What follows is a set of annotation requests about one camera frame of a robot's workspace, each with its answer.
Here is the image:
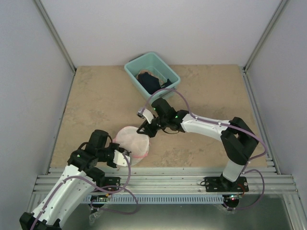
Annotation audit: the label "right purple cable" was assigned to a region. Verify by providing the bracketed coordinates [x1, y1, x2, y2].
[143, 88, 267, 211]

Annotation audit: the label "teal plastic bin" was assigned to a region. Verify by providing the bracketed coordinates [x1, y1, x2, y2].
[124, 52, 181, 100]

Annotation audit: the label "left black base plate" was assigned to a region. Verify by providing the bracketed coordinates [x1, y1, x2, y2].
[96, 177, 120, 191]

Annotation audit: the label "frame post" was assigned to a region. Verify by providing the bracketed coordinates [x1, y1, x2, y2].
[242, 0, 290, 74]
[33, 0, 77, 74]

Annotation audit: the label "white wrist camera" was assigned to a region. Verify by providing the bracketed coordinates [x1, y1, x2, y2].
[113, 150, 130, 167]
[137, 108, 154, 124]

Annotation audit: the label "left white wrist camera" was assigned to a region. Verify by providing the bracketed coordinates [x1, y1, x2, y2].
[113, 150, 130, 167]

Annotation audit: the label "aluminium rail frame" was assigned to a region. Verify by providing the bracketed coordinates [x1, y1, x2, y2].
[20, 166, 307, 230]

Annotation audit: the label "white mesh laundry bag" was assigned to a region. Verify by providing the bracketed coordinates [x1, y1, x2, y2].
[113, 126, 150, 166]

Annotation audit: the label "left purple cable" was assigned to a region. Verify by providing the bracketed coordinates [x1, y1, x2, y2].
[30, 153, 140, 230]

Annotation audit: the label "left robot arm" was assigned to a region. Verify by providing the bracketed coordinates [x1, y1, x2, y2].
[20, 130, 130, 230]

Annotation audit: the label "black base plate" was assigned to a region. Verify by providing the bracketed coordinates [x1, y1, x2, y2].
[96, 177, 120, 191]
[200, 176, 249, 193]

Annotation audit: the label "beige garment in bin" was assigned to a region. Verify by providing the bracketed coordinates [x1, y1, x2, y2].
[138, 69, 165, 85]

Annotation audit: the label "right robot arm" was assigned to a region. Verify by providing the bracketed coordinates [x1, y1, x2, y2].
[137, 98, 259, 191]

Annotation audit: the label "right frame post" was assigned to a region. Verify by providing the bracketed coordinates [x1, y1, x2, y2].
[242, 0, 290, 74]

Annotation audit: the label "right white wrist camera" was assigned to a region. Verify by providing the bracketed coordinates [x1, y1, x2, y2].
[137, 108, 154, 124]

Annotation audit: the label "right circuit board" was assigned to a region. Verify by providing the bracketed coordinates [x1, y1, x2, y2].
[227, 194, 242, 200]

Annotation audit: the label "purple cable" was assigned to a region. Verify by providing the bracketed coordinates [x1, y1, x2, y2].
[30, 153, 140, 230]
[143, 88, 267, 211]

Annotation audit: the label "dark clothes in bin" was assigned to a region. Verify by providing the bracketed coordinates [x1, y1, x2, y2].
[137, 72, 172, 94]

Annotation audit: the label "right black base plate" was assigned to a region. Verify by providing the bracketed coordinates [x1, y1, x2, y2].
[200, 176, 249, 193]

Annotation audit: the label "left frame post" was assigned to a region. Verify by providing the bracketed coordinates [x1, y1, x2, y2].
[33, 0, 77, 74]

